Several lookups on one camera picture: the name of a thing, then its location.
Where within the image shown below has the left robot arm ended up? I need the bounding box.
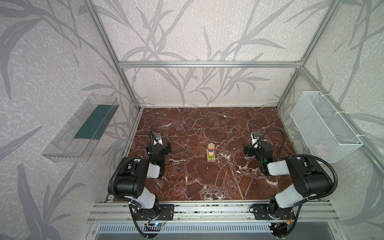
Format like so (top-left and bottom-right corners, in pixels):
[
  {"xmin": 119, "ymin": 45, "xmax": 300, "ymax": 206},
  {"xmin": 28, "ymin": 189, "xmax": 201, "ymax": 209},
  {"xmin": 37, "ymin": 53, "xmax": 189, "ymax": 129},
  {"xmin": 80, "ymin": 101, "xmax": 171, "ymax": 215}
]
[{"xmin": 108, "ymin": 142, "xmax": 172, "ymax": 215}]

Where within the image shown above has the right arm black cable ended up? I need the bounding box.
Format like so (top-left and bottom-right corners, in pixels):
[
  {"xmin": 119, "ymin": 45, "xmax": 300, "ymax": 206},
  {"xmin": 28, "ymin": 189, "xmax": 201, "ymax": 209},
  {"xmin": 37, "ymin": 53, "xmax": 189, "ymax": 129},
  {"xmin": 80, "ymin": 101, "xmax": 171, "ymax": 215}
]
[{"xmin": 257, "ymin": 129, "xmax": 339, "ymax": 202}]

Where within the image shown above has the pink object in basket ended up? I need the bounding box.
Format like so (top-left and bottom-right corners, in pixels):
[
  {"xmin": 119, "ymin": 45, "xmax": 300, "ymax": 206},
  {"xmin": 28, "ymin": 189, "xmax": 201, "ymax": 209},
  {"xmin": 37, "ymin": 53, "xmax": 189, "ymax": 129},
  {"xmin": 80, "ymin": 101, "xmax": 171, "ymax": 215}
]
[{"xmin": 313, "ymin": 145, "xmax": 327, "ymax": 158}]

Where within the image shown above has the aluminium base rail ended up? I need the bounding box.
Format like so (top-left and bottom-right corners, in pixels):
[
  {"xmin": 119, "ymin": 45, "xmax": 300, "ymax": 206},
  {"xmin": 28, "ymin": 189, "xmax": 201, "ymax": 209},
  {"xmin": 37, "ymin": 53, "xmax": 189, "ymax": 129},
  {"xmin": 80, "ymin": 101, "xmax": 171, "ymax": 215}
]
[{"xmin": 87, "ymin": 200, "xmax": 340, "ymax": 224}]

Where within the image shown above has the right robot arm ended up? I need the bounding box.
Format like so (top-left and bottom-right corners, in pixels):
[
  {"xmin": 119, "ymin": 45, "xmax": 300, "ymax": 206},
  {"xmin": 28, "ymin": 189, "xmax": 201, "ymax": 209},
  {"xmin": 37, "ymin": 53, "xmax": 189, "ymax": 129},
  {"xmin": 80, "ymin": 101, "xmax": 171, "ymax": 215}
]
[{"xmin": 244, "ymin": 142, "xmax": 338, "ymax": 220}]

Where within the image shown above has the clear plastic wall bin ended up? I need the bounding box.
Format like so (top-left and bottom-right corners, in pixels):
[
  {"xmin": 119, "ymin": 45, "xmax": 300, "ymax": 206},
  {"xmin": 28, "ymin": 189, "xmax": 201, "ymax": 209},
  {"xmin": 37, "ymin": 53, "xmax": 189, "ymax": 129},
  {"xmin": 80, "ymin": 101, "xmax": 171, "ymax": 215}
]
[{"xmin": 42, "ymin": 94, "xmax": 120, "ymax": 163}]

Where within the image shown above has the wood block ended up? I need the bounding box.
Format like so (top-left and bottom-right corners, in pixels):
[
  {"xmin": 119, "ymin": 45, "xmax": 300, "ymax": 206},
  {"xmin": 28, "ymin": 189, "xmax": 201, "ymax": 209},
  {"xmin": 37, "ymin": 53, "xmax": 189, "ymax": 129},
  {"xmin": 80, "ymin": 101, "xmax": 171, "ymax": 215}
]
[{"xmin": 207, "ymin": 149, "xmax": 216, "ymax": 163}]

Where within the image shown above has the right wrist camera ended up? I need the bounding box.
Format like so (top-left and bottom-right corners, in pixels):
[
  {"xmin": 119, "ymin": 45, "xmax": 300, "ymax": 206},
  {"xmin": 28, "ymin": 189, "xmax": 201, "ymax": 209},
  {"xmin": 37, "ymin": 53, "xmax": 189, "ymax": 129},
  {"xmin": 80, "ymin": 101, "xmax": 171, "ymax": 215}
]
[{"xmin": 251, "ymin": 133, "xmax": 260, "ymax": 145}]

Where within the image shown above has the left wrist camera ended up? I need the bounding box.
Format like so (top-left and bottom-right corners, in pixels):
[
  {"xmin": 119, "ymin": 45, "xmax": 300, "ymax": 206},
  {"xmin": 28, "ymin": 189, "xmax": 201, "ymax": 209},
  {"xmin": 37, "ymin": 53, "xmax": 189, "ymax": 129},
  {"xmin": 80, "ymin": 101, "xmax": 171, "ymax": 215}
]
[{"xmin": 152, "ymin": 133, "xmax": 163, "ymax": 145}]

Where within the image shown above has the aluminium cage frame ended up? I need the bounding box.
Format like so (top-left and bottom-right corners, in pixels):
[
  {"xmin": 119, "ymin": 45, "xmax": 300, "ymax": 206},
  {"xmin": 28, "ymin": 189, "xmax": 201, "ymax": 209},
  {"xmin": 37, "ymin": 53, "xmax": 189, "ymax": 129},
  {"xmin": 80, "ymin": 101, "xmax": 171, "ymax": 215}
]
[{"xmin": 83, "ymin": 0, "xmax": 384, "ymax": 175}]

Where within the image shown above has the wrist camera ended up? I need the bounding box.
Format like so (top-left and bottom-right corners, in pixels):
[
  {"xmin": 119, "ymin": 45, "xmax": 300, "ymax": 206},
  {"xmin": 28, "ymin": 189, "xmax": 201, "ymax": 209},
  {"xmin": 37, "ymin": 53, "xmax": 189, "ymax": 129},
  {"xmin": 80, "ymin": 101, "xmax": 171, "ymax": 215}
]
[
  {"xmin": 251, "ymin": 133, "xmax": 260, "ymax": 145},
  {"xmin": 152, "ymin": 133, "xmax": 163, "ymax": 145}
]

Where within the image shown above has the white wire basket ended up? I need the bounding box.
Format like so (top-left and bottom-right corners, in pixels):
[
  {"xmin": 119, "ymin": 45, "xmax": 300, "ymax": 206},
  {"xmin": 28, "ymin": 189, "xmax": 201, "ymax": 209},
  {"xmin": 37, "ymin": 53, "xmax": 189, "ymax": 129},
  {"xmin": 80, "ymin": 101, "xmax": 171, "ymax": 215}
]
[{"xmin": 291, "ymin": 91, "xmax": 364, "ymax": 163}]

